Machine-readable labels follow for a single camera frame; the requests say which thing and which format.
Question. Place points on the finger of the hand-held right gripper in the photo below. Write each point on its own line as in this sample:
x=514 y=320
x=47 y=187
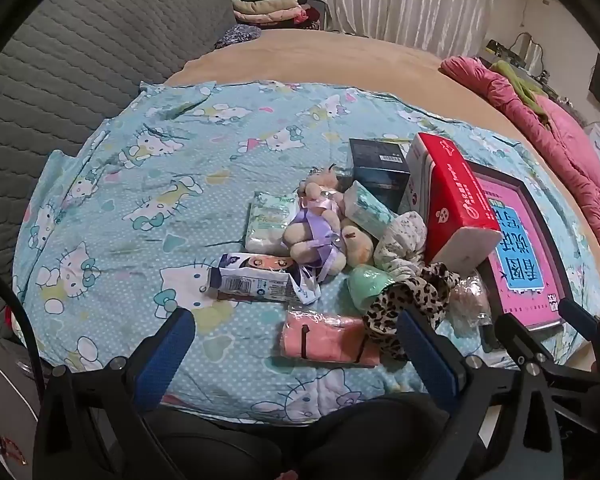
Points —
x=517 y=342
x=582 y=317

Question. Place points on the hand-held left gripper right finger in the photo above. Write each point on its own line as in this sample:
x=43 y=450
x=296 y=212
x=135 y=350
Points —
x=425 y=352

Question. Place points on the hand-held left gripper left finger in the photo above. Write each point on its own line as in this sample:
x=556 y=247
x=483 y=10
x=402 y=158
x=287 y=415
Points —
x=167 y=352

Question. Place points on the leopard print scrunchie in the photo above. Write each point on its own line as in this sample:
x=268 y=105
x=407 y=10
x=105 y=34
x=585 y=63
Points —
x=405 y=295

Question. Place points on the clear bag pink item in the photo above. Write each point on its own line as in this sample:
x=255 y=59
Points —
x=470 y=300

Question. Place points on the mint green roll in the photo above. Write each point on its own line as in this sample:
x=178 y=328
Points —
x=372 y=285

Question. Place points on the pink towel packet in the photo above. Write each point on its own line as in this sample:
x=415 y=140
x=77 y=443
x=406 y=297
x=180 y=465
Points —
x=330 y=340

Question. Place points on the white floral cloth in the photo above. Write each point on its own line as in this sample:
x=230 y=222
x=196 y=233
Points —
x=400 y=240

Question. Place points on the cartoon face printed pack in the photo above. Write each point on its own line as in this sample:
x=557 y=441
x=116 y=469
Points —
x=260 y=280

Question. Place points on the purple tray box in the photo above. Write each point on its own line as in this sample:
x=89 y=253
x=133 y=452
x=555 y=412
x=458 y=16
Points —
x=532 y=197

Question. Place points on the green floral tissue pack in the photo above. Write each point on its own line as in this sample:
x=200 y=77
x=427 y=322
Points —
x=367 y=210

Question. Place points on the teddy bear purple ribbon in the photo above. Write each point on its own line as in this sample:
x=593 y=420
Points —
x=305 y=232

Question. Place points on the pink book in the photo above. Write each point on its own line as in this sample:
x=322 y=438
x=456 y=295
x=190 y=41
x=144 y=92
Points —
x=522 y=245

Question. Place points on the person's legs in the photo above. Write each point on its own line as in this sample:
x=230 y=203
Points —
x=280 y=435

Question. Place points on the pink quilt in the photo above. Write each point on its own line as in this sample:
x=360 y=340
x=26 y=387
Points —
x=570 y=160

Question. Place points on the red tissue box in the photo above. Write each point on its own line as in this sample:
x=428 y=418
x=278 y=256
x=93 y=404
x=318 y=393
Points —
x=455 y=195

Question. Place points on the pale green wipes pack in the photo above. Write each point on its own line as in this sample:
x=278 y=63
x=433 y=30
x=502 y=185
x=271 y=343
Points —
x=267 y=220

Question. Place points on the dark cardboard box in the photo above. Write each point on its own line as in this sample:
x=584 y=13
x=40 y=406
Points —
x=375 y=170

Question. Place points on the cartoon cat printed blanket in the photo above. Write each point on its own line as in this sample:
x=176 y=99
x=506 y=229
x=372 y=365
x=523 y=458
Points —
x=155 y=160

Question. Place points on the green cloth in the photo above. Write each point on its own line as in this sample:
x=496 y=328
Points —
x=517 y=82

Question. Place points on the cluttered side table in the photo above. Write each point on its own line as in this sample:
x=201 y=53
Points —
x=505 y=50

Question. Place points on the beige round bed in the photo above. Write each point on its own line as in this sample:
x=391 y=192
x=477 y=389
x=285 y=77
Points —
x=330 y=55

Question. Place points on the dark patterned cloth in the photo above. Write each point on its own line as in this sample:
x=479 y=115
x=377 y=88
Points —
x=237 y=36

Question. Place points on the white pleated curtain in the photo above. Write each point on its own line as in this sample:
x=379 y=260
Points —
x=405 y=0

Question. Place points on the stack of folded clothes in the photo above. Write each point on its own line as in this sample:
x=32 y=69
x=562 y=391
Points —
x=265 y=7

